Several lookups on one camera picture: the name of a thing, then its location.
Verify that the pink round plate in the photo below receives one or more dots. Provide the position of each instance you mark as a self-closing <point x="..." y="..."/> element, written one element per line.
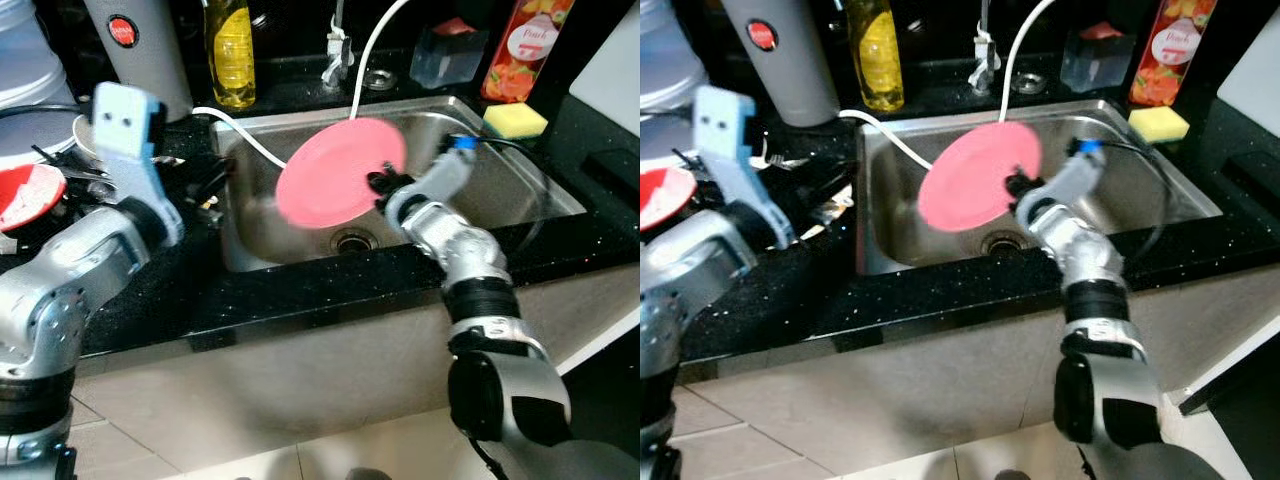
<point x="975" y="180"/>
<point x="335" y="175"/>

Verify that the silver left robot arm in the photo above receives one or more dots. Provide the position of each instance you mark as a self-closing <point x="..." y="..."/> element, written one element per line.
<point x="60" y="280"/>
<point x="680" y="290"/>

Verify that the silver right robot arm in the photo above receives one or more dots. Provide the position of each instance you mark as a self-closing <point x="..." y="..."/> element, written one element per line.
<point x="1100" y="380"/>
<point x="500" y="380"/>

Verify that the round sink drain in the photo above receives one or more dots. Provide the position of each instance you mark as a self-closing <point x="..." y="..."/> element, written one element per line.
<point x="1005" y="244"/>
<point x="353" y="242"/>

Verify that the stainless steel sink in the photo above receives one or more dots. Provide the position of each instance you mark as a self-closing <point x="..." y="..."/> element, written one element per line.
<point x="1150" y="185"/>
<point x="500" y="180"/>

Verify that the yellow liquid bottle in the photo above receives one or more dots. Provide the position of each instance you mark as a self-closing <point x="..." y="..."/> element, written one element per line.
<point x="878" y="65"/>
<point x="232" y="60"/>

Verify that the white faucet fitting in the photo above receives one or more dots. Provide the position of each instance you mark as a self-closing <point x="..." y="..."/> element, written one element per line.
<point x="984" y="55"/>
<point x="338" y="50"/>

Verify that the yellow sponge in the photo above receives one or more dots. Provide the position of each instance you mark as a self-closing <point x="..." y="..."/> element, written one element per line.
<point x="1158" y="124"/>
<point x="515" y="120"/>

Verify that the clear container with red top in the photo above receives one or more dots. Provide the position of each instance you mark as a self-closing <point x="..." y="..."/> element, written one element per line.
<point x="450" y="55"/>
<point x="1098" y="58"/>

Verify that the red bowl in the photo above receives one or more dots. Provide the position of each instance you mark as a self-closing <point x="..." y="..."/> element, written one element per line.
<point x="662" y="197"/>
<point x="28" y="195"/>

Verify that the red peach drink carton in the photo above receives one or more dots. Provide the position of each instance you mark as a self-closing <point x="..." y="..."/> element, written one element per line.
<point x="1172" y="55"/>
<point x="525" y="55"/>

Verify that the large pale water jug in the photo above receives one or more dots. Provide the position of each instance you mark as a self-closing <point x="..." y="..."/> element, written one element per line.
<point x="35" y="50"/>
<point x="670" y="50"/>

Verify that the white appliance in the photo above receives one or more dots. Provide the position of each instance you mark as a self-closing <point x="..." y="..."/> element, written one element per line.
<point x="1255" y="90"/>
<point x="610" y="80"/>

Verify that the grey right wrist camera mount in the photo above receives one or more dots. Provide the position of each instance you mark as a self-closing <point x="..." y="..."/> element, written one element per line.
<point x="1078" y="172"/>
<point x="448" y="170"/>

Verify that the light blue left wrist camera mount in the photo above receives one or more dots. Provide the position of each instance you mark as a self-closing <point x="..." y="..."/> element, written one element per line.
<point x="725" y="130"/>
<point x="128" y="130"/>

